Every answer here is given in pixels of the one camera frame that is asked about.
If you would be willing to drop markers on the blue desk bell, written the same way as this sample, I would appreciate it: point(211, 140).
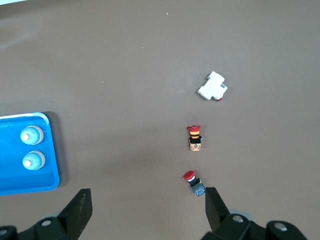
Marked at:
point(31, 135)
point(33, 160)

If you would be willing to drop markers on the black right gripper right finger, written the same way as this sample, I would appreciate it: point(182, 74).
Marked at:
point(220, 217)

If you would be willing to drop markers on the blue plastic tray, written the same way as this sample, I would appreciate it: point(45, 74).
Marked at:
point(10, 180)

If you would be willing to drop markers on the red pushbutton grey body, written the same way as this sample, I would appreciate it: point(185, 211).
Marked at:
point(192, 180)

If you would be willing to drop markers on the red emergency stop orange body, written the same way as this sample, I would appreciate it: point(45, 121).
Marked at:
point(195, 140)

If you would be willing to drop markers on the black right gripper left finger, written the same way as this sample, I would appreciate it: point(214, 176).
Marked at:
point(75, 217)

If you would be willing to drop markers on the white circuit breaker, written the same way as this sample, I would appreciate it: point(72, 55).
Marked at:
point(212, 86)

